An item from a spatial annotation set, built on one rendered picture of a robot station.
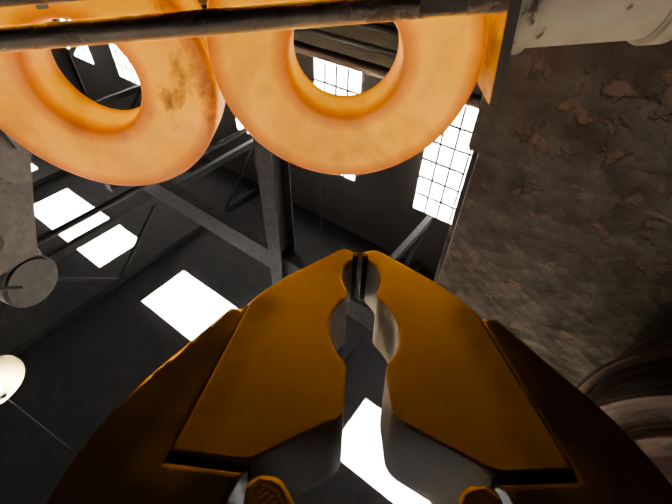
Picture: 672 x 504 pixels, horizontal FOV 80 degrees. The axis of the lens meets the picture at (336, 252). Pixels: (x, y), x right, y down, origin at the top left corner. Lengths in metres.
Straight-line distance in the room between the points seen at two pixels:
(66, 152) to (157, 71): 0.10
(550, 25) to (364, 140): 0.12
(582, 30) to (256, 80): 0.18
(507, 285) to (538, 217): 0.14
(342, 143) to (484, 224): 0.39
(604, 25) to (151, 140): 0.27
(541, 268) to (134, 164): 0.53
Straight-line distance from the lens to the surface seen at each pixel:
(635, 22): 0.28
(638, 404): 0.54
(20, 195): 2.78
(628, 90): 0.46
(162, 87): 0.28
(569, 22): 0.26
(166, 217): 11.46
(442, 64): 0.26
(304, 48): 7.90
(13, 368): 5.28
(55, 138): 0.33
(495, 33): 0.25
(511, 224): 0.61
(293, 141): 0.28
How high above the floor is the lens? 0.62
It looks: 45 degrees up
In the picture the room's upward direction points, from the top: 178 degrees counter-clockwise
